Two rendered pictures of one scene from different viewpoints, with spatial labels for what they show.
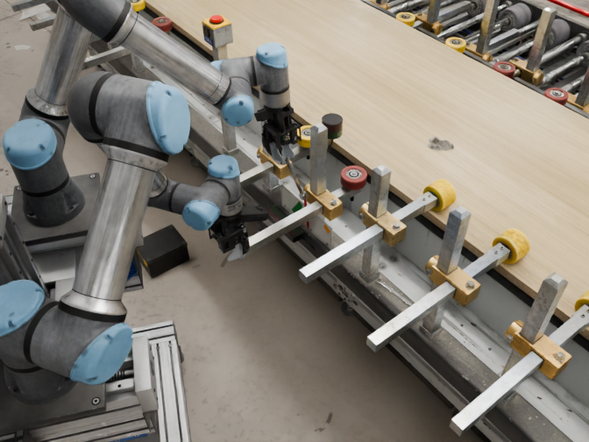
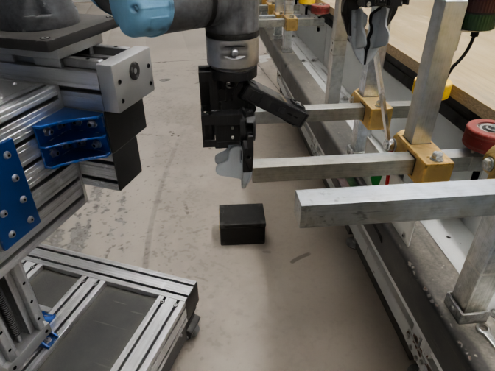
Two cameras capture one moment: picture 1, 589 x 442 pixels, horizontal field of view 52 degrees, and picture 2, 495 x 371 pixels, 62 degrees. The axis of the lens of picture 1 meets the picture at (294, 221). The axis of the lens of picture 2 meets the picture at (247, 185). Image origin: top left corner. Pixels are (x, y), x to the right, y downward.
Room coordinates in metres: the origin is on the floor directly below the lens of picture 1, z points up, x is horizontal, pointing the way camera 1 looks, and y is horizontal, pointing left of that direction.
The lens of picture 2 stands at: (0.62, -0.15, 1.20)
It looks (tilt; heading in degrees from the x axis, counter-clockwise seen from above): 33 degrees down; 31
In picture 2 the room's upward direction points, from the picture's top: straight up
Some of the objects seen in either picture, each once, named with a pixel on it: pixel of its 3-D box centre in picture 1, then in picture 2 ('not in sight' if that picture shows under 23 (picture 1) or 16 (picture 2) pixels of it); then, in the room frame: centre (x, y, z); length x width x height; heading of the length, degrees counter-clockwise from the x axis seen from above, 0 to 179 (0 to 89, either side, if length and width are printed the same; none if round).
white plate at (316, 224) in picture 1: (305, 216); (384, 186); (1.36, -0.04, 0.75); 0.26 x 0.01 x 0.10; 37
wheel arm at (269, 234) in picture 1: (303, 216); (375, 165); (1.27, -0.03, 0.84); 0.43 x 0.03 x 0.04; 127
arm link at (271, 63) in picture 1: (272, 67); not in sight; (1.33, 0.05, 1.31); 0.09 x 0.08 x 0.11; 97
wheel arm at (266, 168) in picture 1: (260, 172); (343, 112); (1.48, 0.11, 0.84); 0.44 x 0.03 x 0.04; 127
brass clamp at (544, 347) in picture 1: (535, 347); not in sight; (0.74, -0.54, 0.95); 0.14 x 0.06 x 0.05; 37
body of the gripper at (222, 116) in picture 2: (228, 224); (228, 104); (1.12, 0.18, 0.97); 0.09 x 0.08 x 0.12; 127
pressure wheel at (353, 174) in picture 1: (352, 186); (482, 154); (1.39, -0.18, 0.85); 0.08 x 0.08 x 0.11
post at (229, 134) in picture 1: (224, 100); (338, 40); (1.76, 0.23, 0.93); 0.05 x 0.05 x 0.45; 37
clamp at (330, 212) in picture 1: (322, 199); (420, 157); (1.34, -0.09, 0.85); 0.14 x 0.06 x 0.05; 37
